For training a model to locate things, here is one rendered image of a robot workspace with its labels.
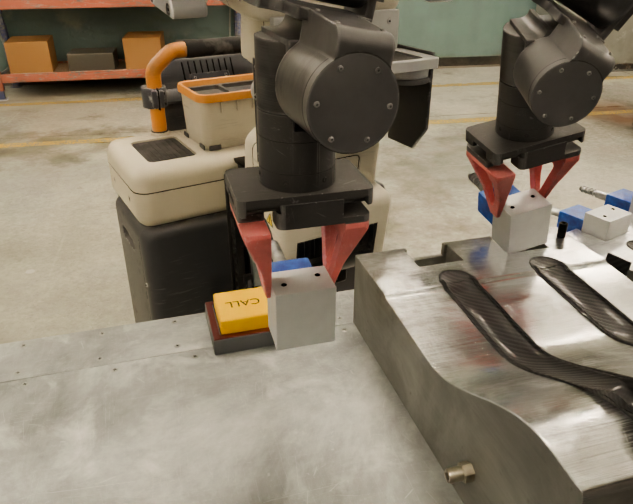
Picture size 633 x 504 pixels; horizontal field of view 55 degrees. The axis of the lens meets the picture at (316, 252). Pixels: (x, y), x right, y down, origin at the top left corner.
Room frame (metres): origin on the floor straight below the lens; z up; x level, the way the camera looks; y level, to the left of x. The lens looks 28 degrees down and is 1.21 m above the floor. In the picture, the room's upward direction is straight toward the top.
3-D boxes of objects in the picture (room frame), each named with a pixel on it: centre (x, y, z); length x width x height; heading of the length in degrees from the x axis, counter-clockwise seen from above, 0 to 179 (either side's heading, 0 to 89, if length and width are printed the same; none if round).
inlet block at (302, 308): (0.47, 0.03, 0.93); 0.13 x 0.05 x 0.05; 16
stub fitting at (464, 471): (0.33, -0.11, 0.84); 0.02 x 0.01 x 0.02; 106
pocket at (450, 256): (0.59, -0.13, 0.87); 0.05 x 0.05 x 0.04; 16
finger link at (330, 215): (0.43, 0.00, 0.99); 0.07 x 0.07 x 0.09; 16
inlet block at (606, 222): (0.76, -0.36, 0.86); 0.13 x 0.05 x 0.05; 33
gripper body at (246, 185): (0.43, 0.01, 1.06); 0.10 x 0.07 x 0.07; 106
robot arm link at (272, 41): (0.42, 0.01, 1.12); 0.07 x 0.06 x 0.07; 21
